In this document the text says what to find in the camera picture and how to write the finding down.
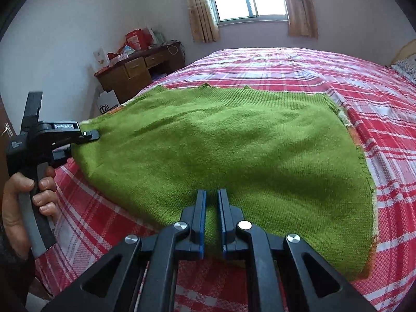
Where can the cream wooden headboard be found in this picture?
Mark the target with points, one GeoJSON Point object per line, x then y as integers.
{"type": "Point", "coordinates": [404, 50]}

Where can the beige patterned curtain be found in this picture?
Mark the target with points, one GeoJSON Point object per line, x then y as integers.
{"type": "Point", "coordinates": [201, 16]}
{"type": "Point", "coordinates": [300, 9]}

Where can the brown wooden desk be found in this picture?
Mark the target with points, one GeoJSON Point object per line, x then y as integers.
{"type": "Point", "coordinates": [136, 78]}

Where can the person's left hand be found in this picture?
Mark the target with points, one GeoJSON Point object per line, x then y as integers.
{"type": "Point", "coordinates": [11, 208]}

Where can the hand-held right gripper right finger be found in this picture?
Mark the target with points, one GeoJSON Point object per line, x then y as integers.
{"type": "Point", "coordinates": [222, 217]}

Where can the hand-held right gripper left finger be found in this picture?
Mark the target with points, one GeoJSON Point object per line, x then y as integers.
{"type": "Point", "coordinates": [201, 217]}

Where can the bed with red plaid sheet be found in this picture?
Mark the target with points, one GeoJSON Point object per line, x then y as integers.
{"type": "Point", "coordinates": [390, 169]}

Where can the white printed box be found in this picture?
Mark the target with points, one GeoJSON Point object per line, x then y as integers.
{"type": "Point", "coordinates": [100, 58]}

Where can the person's left forearm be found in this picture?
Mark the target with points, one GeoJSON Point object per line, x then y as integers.
{"type": "Point", "coordinates": [13, 276]}

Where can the white paper bag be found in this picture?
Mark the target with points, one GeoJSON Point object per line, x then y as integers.
{"type": "Point", "coordinates": [107, 102]}

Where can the red gift bag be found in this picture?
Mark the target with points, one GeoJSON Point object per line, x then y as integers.
{"type": "Point", "coordinates": [134, 39]}

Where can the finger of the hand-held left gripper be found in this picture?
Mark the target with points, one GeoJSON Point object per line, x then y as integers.
{"type": "Point", "coordinates": [89, 135]}

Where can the green orange striped knit sweater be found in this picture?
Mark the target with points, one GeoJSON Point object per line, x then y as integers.
{"type": "Point", "coordinates": [227, 136]}

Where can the striped pillow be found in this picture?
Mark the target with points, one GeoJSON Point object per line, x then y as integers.
{"type": "Point", "coordinates": [406, 70]}

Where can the brown wooden door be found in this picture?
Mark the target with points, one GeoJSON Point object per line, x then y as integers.
{"type": "Point", "coordinates": [5, 120]}

